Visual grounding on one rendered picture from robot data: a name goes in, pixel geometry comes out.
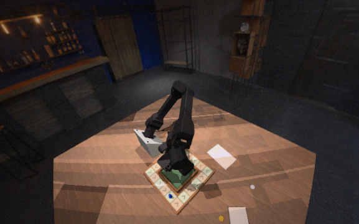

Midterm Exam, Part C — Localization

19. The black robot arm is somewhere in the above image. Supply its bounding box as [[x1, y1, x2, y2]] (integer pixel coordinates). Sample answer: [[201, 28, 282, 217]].
[[142, 80, 195, 172]]

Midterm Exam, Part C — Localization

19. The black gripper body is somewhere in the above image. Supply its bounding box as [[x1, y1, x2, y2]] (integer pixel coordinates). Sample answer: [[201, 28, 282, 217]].
[[158, 141, 194, 176]]

